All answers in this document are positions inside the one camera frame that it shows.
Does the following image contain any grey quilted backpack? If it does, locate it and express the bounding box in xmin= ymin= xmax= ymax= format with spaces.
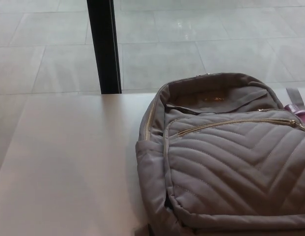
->
xmin=135 ymin=72 xmax=305 ymax=236

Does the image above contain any purple pink keychain charm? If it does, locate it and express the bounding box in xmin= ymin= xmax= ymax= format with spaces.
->
xmin=283 ymin=103 xmax=305 ymax=129

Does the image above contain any black window frame post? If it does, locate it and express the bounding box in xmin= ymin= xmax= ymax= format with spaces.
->
xmin=86 ymin=0 xmax=123 ymax=94

